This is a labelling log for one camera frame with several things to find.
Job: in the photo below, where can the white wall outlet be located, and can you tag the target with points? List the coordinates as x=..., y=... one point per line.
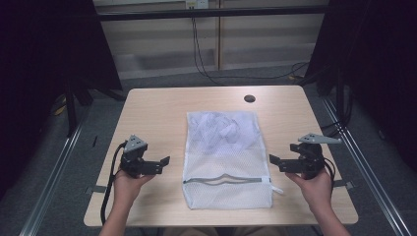
x=196, y=4

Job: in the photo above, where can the person's right hand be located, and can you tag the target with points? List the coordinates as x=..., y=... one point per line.
x=316, y=193

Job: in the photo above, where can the metal floor rail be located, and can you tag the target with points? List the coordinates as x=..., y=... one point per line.
x=49, y=190
x=370, y=183

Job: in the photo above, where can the black curtain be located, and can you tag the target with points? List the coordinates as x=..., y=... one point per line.
x=377, y=65
x=39, y=65

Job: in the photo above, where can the white mesh laundry bag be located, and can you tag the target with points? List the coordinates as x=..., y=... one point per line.
x=226, y=193

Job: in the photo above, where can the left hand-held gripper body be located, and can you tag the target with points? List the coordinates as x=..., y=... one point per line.
x=134, y=162

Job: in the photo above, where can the white garment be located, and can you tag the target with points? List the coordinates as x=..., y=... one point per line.
x=226, y=131

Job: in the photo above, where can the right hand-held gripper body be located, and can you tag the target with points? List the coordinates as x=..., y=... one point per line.
x=311, y=160

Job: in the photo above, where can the black horizontal bar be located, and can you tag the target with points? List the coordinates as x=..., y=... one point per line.
x=213, y=13

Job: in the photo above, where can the grey metal table bracket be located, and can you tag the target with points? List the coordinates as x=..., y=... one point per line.
x=96, y=189
x=342, y=184

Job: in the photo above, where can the person's left hand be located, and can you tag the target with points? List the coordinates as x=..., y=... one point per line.
x=126, y=190

